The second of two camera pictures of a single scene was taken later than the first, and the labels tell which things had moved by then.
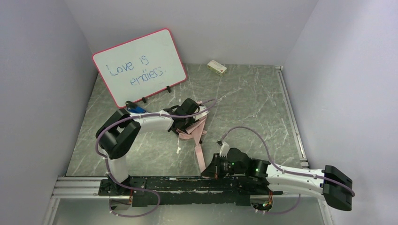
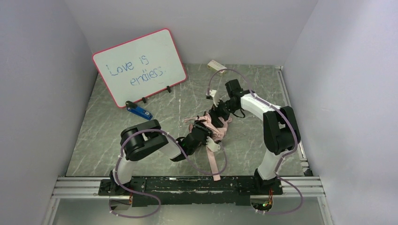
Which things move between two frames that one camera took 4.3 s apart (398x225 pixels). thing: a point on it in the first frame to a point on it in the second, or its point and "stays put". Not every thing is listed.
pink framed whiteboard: (140, 68) stays put
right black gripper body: (216, 165) to (218, 113)
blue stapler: (133, 108) stays put
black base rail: (186, 191) stays put
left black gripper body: (179, 124) to (201, 130)
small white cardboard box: (217, 67) stays put
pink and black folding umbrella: (195, 129) to (218, 130)
